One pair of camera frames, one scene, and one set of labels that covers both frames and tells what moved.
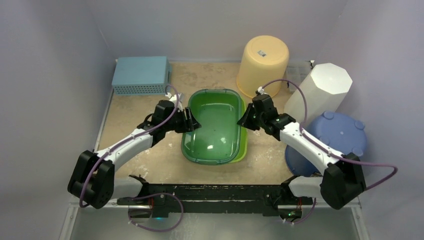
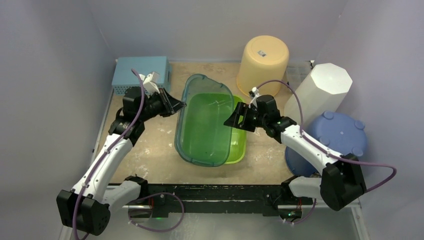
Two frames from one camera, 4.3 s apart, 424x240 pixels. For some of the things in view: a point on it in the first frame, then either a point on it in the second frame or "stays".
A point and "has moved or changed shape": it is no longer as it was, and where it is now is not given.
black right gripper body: (251, 117) stays
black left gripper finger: (189, 122) → (172, 105)
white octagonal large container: (325, 90) stays
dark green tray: (217, 141) has moved or changed shape
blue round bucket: (338, 133) stays
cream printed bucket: (264, 59) stays
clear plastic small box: (296, 73) stays
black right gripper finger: (249, 119) → (242, 117)
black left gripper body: (175, 123) → (155, 107)
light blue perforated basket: (141, 75) stays
